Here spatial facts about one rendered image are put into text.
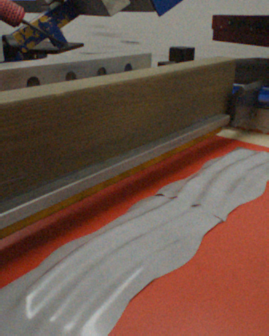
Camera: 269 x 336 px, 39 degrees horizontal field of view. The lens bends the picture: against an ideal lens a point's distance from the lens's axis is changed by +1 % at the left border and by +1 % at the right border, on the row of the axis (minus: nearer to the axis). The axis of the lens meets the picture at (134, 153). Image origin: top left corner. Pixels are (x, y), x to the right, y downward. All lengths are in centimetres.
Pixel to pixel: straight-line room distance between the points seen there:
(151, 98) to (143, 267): 16
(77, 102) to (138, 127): 8
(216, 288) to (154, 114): 18
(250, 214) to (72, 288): 17
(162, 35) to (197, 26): 28
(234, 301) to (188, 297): 3
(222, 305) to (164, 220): 9
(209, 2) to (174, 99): 219
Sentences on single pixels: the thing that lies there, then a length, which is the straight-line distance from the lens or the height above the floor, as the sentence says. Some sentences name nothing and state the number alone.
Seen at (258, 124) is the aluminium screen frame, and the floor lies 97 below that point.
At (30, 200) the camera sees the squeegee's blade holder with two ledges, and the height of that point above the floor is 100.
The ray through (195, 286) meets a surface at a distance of 25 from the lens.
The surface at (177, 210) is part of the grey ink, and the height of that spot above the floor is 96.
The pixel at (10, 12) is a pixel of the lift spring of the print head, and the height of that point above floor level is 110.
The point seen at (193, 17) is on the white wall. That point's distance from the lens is 261.
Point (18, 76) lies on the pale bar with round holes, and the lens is 53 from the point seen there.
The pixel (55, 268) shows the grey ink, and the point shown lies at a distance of 25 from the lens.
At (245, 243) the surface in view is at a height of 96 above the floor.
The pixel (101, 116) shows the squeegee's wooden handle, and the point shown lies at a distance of 30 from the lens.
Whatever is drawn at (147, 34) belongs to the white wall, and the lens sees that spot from 281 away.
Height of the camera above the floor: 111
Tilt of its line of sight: 21 degrees down
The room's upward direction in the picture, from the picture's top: 1 degrees clockwise
